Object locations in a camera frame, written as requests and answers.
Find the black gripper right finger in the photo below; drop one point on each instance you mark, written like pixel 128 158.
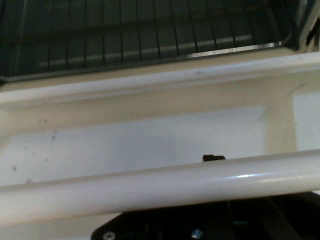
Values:
pixel 270 217

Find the white oven door with glass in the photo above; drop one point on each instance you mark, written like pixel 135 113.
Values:
pixel 150 137

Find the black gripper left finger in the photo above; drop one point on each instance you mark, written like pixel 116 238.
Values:
pixel 160 222

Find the white toaster oven body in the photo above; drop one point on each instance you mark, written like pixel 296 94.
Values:
pixel 297 22

